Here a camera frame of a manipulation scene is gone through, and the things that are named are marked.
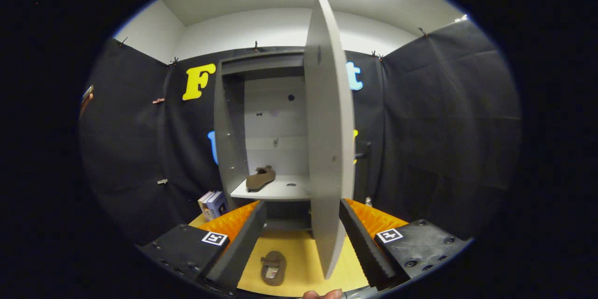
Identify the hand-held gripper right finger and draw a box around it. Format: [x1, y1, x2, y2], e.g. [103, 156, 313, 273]
[339, 198, 470, 290]

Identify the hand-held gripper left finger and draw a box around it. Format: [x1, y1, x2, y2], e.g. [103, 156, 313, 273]
[138, 200, 267, 292]

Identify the brown fuzzy slipper shoe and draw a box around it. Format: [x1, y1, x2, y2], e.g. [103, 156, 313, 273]
[246, 165, 276, 192]
[260, 250, 287, 286]

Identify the grey shoe cabinet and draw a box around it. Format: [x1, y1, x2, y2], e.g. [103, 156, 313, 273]
[214, 48, 374, 232]

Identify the stack of books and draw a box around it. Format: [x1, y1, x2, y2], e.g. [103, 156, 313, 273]
[198, 190, 228, 221]

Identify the black backdrop cloth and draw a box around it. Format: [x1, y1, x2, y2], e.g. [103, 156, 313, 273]
[79, 19, 521, 246]

